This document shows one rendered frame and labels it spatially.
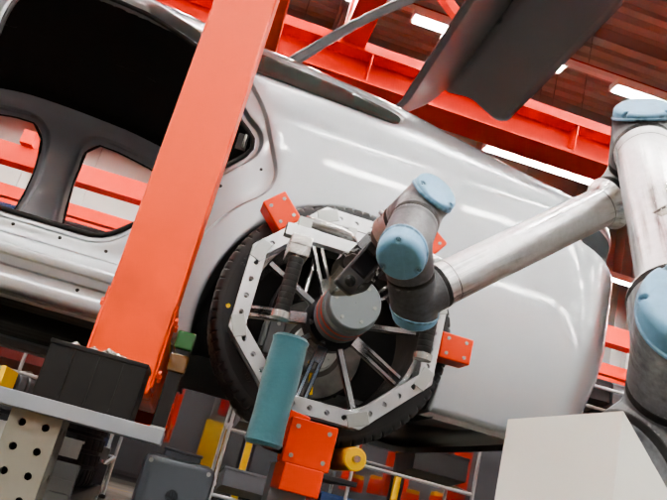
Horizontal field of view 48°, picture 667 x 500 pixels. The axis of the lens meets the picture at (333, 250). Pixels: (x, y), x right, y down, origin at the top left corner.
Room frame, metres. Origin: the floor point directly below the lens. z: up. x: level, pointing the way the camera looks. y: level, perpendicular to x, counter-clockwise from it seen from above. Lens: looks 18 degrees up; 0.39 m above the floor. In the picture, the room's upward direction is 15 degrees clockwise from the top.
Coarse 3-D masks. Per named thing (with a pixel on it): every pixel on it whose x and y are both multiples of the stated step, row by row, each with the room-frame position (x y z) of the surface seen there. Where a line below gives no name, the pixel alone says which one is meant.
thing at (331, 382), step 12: (288, 324) 2.39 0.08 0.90; (300, 324) 2.40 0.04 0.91; (348, 348) 2.42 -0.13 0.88; (324, 360) 2.37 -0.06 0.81; (336, 360) 2.42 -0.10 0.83; (348, 360) 2.42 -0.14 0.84; (312, 372) 2.41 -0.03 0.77; (324, 372) 2.41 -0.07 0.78; (336, 372) 2.42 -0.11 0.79; (348, 372) 2.42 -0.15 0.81; (324, 384) 2.41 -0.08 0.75; (336, 384) 2.42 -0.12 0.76; (312, 396) 2.41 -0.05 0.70; (324, 396) 2.42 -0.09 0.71
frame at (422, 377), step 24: (312, 216) 1.83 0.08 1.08; (336, 216) 1.84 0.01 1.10; (264, 240) 1.82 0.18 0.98; (288, 240) 1.83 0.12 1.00; (240, 288) 1.82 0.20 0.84; (240, 312) 1.87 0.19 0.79; (240, 336) 1.82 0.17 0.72; (264, 360) 1.83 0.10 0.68; (432, 360) 1.89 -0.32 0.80; (408, 384) 1.88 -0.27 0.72; (312, 408) 1.86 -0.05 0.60; (336, 408) 1.86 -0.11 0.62; (360, 408) 1.92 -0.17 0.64; (384, 408) 1.87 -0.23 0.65
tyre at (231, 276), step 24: (360, 216) 1.94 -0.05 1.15; (240, 264) 1.90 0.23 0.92; (216, 288) 1.91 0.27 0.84; (216, 312) 1.90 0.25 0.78; (216, 336) 1.90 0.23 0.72; (216, 360) 1.92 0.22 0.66; (240, 360) 1.91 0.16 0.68; (240, 384) 1.91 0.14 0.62; (432, 384) 1.97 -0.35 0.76; (240, 408) 2.00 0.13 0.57; (408, 408) 1.97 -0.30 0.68; (360, 432) 1.95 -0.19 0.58; (384, 432) 1.96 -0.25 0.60
